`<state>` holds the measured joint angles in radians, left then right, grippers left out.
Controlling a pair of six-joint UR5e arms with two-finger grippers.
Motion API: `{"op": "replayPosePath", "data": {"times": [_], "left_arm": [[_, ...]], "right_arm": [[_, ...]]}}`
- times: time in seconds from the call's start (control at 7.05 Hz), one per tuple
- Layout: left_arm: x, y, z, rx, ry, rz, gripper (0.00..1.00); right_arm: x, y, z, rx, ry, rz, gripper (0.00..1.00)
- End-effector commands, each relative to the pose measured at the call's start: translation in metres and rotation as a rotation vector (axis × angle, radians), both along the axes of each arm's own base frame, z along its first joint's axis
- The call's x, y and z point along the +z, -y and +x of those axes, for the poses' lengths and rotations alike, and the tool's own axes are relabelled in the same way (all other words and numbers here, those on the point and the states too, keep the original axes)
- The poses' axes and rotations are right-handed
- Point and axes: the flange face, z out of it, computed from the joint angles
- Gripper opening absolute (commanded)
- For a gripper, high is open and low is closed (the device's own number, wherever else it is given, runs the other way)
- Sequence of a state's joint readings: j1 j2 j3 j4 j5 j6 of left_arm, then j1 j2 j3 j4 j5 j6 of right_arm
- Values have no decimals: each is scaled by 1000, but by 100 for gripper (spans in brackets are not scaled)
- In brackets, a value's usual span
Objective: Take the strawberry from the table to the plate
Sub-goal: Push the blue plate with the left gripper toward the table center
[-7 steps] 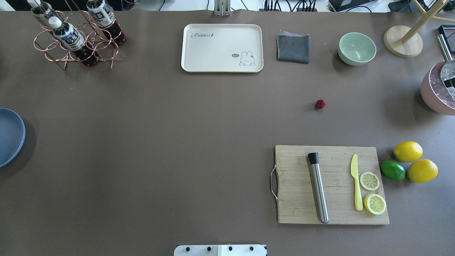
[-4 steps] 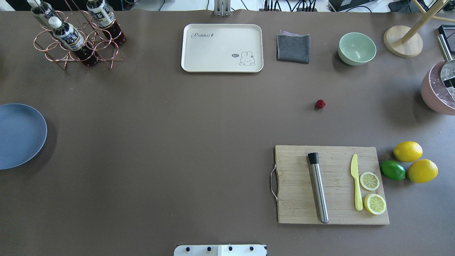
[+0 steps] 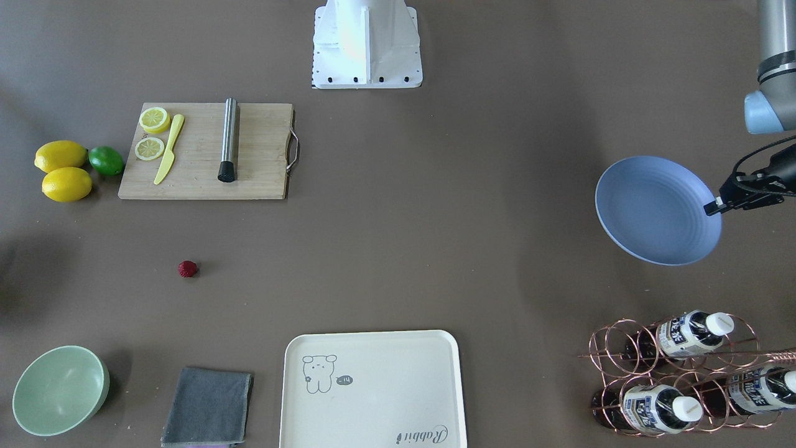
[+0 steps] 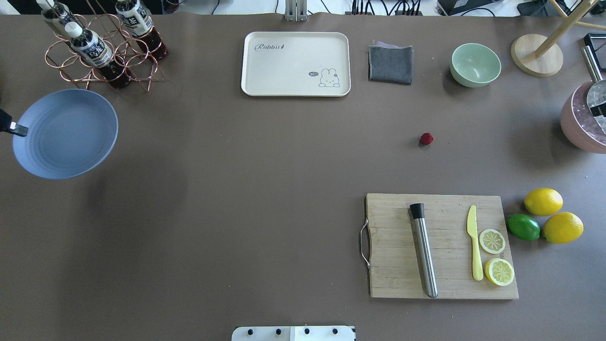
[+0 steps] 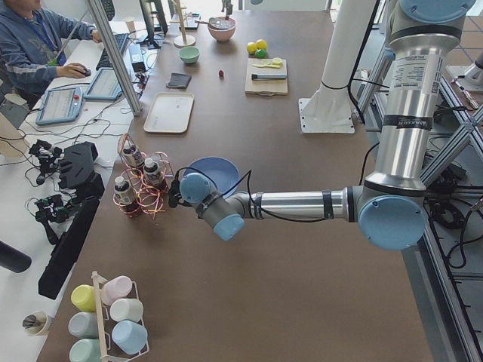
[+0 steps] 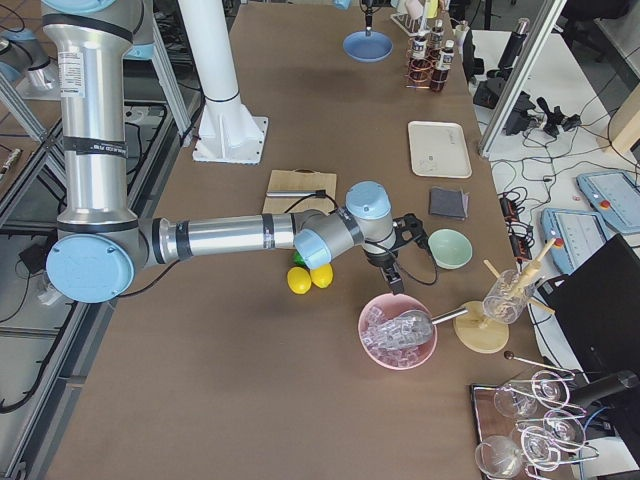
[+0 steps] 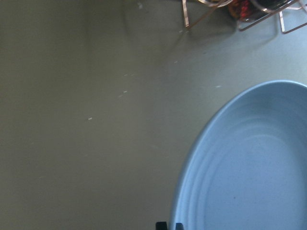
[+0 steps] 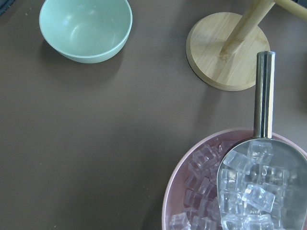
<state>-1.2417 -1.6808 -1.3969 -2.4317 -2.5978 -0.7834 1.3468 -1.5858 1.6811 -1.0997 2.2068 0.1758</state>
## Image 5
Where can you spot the yellow plastic knife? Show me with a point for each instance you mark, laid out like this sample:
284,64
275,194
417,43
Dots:
267,65

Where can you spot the whole yellow lemon upper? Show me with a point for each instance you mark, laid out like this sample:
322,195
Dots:
261,44

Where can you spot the pink cup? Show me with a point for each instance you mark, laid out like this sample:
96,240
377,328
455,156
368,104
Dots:
115,289

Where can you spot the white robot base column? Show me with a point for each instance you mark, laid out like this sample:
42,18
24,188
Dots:
329,109

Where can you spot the paper cup with utensils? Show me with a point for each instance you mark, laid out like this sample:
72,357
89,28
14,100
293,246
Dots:
37,323

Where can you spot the blue teach pendant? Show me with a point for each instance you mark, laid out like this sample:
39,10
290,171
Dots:
61,105
104,87

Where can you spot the whole yellow lemon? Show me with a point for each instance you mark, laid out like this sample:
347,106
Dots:
261,44
251,48

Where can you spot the green small bowl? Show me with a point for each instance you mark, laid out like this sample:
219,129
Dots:
189,55

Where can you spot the tea bottle left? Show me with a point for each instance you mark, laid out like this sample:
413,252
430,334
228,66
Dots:
125,197

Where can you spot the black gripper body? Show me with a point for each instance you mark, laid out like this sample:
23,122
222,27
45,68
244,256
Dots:
173,196

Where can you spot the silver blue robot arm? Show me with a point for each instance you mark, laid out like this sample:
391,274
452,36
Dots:
388,205

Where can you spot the wooden cup rack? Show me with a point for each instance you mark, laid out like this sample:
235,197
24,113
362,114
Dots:
109,351

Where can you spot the tea bottle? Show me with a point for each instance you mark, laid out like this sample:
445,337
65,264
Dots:
154,174
132,155
125,197

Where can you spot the tea bottle middle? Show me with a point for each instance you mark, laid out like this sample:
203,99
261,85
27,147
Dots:
154,174

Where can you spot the blue teach pendant right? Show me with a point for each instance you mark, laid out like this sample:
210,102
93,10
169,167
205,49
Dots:
104,87

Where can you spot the light blue cup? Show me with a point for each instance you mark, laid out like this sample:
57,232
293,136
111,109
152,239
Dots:
130,337

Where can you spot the mint green cup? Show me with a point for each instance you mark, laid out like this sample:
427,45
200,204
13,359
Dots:
85,350

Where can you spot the cream rabbit tray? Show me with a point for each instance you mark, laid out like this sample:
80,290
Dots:
169,113

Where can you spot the whole yellow lemon lower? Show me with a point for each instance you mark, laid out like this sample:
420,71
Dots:
251,48

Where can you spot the white cup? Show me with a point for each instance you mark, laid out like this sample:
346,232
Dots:
127,309

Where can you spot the grey folded cloth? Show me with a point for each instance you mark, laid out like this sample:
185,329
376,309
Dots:
179,81

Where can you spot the steel muddler black tip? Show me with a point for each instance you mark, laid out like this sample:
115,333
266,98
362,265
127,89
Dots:
267,77

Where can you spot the blue plate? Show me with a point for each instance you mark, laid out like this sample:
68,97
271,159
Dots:
221,171

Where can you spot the yellow cup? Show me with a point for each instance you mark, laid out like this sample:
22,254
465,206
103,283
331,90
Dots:
83,298

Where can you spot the wooden cutting board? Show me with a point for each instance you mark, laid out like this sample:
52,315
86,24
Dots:
266,88

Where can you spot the pink bowl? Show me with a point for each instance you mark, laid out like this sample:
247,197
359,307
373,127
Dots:
221,29

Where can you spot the blue teach pendant left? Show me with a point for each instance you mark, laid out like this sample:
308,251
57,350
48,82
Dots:
61,105

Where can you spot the tea bottle right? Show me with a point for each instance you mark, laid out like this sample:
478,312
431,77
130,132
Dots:
132,155

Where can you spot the copper wire bottle rack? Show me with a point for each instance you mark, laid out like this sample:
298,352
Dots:
151,200

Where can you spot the aluminium frame post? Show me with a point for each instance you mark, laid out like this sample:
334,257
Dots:
100,18

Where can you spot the seated person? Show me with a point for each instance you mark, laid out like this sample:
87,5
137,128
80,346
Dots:
31,42

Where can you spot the grey cup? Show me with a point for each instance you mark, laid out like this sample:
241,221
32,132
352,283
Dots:
83,325

